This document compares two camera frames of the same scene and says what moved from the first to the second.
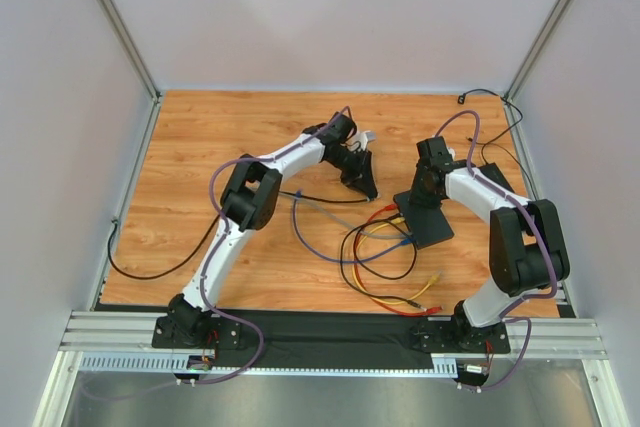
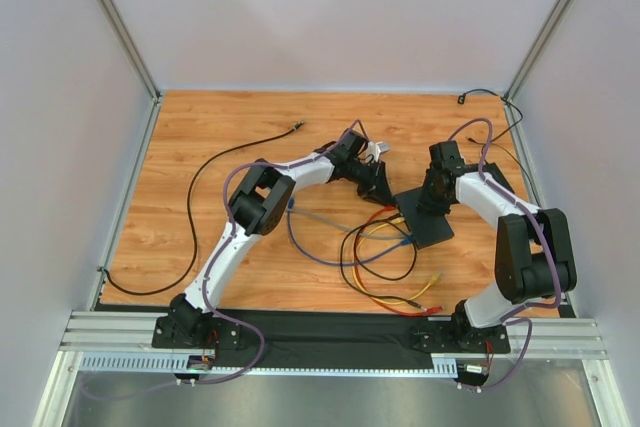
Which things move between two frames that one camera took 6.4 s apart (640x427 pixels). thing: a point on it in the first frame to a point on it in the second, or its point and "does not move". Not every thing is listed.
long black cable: (206, 236) to (192, 220)
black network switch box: (426, 226) does not move
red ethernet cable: (391, 207) does not move
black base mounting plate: (419, 330) does not move
